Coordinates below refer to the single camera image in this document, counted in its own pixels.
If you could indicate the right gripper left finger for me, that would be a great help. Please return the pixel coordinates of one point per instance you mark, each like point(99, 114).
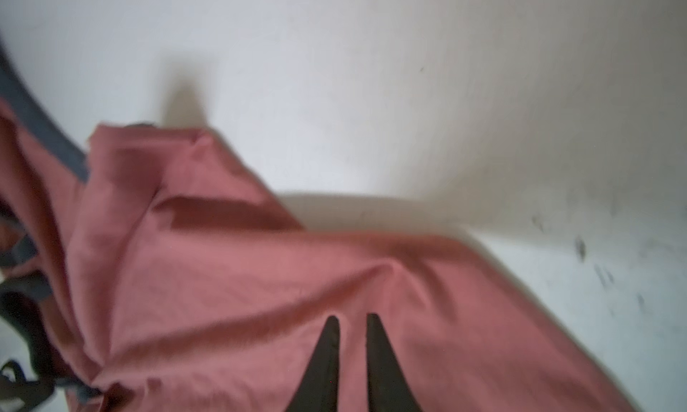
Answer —
point(318, 390)

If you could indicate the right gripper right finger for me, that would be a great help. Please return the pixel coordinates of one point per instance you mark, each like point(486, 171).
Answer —
point(388, 390)

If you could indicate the maroon tank top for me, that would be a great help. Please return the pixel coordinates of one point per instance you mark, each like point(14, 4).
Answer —
point(156, 273)

